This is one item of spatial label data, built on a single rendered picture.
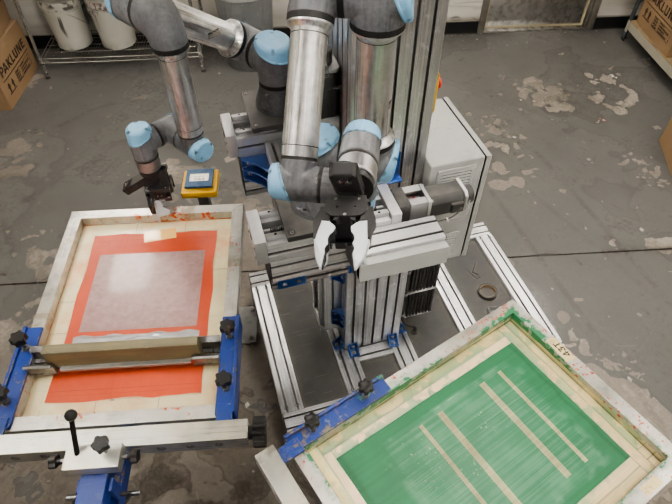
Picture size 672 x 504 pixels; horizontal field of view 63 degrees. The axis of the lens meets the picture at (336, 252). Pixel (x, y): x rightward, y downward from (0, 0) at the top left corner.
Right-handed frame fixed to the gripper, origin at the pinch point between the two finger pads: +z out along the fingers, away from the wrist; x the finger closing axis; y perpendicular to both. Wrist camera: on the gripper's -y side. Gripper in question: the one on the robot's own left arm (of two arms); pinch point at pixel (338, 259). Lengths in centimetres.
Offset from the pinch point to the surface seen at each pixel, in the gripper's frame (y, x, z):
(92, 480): 56, 61, 18
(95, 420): 60, 70, 2
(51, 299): 56, 98, -32
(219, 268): 65, 54, -53
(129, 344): 53, 65, -16
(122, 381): 63, 70, -11
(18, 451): 53, 81, 14
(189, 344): 56, 50, -18
